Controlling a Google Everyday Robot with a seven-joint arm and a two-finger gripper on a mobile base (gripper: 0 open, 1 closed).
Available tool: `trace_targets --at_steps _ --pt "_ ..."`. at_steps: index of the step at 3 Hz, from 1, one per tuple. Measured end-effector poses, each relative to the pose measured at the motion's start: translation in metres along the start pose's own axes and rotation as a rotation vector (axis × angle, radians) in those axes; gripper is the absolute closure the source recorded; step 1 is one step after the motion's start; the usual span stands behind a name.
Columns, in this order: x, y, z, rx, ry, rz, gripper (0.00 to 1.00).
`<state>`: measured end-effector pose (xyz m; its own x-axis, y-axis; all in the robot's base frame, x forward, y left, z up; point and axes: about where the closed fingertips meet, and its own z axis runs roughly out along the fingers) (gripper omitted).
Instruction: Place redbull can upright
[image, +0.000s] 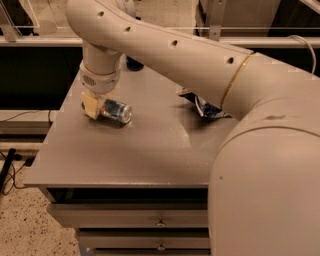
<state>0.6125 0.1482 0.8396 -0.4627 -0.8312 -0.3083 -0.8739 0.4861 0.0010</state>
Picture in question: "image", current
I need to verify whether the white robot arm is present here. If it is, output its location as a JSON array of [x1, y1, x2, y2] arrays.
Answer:
[[66, 0, 320, 256]]

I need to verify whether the white cable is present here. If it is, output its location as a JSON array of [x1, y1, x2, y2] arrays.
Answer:
[[287, 34, 318, 76]]

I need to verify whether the grey drawer cabinet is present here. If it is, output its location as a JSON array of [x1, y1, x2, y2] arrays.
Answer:
[[25, 68, 237, 256]]

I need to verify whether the red bull can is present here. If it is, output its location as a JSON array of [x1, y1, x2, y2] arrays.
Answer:
[[100, 99, 132, 124]]

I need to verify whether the lower grey drawer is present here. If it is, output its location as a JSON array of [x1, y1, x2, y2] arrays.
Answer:
[[76, 229, 210, 249]]

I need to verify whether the black pole on floor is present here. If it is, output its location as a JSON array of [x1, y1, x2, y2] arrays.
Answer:
[[0, 148, 16, 192]]

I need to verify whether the metal railing bar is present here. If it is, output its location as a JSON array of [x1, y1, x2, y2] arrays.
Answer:
[[0, 36, 320, 49]]

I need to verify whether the blue pepsi can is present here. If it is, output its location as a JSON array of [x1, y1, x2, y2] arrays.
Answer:
[[126, 56, 144, 72]]

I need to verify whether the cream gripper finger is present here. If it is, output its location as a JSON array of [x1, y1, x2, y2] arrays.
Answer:
[[81, 91, 105, 120]]

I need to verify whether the black floor cable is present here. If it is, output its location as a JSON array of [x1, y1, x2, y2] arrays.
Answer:
[[0, 151, 34, 196]]

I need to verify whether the upper drawer knob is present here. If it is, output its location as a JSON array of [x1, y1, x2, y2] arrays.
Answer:
[[156, 218, 166, 228]]

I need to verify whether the right metal post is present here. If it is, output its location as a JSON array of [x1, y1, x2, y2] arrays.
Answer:
[[206, 0, 226, 41]]

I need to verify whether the blue crumpled chip bag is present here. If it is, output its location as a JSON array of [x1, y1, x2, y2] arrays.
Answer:
[[177, 88, 230, 120]]

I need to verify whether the drawer knob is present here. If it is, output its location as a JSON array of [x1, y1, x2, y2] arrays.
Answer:
[[157, 243, 166, 251], [156, 218, 166, 228]]

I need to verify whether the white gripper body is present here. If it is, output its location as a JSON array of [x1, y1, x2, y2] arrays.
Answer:
[[79, 61, 120, 95]]

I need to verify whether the lower drawer knob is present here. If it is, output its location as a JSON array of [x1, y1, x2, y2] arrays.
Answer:
[[157, 243, 166, 251]]

